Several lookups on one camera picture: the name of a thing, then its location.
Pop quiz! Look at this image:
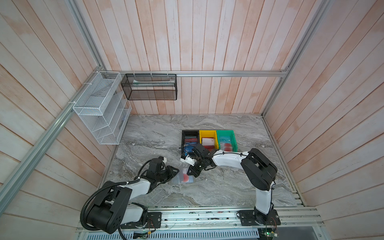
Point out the grey card holder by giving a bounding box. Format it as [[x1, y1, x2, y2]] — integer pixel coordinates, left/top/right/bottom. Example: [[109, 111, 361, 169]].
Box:
[[171, 168, 195, 185]]

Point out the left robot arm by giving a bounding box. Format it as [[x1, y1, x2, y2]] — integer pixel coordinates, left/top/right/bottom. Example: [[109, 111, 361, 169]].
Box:
[[80, 157, 180, 234]]

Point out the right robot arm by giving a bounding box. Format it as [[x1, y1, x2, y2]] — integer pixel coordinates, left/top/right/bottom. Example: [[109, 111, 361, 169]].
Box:
[[181, 144, 278, 219]]

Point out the black plastic bin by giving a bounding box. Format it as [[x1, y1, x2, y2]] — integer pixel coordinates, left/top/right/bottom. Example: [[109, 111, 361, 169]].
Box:
[[181, 130, 200, 156]]

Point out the yellow plastic bin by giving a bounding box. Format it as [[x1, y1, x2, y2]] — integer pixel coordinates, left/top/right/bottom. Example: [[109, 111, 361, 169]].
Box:
[[199, 130, 219, 150]]

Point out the green plastic bin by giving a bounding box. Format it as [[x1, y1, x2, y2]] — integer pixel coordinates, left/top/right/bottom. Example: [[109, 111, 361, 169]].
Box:
[[217, 130, 238, 152]]

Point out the black mesh basket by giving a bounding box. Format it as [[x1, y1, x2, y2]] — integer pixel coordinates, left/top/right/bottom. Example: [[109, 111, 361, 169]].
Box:
[[121, 73, 178, 101]]

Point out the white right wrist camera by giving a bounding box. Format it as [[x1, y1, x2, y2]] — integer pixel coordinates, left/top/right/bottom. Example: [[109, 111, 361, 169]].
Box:
[[180, 154, 195, 166]]

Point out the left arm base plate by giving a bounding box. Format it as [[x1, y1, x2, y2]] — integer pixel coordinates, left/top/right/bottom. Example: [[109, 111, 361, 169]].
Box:
[[121, 212, 162, 230]]

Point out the black corrugated cable hose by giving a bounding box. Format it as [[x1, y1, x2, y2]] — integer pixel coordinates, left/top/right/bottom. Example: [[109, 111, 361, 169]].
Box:
[[79, 178, 142, 232]]

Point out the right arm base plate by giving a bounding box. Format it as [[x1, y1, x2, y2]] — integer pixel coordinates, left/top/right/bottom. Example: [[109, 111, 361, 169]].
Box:
[[237, 209, 281, 226]]

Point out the white wire mesh rack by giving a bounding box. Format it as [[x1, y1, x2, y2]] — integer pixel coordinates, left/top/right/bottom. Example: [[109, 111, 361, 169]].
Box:
[[73, 71, 132, 145]]

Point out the horizontal aluminium rail back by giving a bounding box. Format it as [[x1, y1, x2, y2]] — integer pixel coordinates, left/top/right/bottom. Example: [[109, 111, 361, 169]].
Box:
[[118, 70, 288, 78]]

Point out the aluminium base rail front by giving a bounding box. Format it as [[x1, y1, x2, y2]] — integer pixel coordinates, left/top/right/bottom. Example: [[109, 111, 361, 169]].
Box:
[[74, 206, 326, 233]]

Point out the aluminium rail left wall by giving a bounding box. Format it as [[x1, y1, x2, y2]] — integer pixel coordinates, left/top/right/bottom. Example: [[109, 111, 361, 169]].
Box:
[[1, 66, 104, 215]]

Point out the aluminium corner post right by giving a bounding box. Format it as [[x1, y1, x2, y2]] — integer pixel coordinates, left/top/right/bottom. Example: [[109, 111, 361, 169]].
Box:
[[261, 1, 334, 119]]

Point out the aluminium corner post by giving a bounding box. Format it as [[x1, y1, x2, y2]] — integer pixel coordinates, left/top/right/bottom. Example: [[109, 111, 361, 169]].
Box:
[[67, 0, 105, 70], [261, 1, 334, 119]]

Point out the aluminium corner post left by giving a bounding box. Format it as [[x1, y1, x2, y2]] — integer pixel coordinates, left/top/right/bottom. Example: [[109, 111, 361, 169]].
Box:
[[67, 0, 105, 70]]

